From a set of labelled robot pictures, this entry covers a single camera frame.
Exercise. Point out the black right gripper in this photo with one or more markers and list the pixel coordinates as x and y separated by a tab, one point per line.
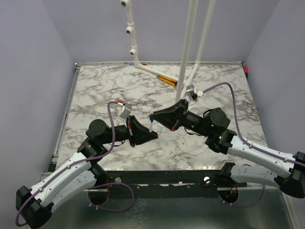
168	117

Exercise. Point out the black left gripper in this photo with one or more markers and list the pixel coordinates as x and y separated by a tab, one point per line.
137	133

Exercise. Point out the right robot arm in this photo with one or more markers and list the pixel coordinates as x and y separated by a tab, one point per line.
279	169

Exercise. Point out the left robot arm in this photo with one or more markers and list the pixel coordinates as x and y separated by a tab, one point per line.
81	171

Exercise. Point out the yellow utility knife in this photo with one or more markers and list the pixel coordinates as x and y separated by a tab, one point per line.
167	80

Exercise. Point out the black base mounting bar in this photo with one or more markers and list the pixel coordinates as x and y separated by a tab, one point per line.
166	184

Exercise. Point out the red black clamp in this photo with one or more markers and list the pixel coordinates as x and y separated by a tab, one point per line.
245	68

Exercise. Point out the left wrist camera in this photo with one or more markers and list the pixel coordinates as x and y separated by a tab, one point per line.
125	111

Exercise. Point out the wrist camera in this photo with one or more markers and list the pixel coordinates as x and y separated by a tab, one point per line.
125	111
193	95

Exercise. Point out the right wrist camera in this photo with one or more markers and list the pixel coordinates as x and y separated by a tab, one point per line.
193	95

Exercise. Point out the white PVC pipe frame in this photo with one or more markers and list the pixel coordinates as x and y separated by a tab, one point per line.
165	37

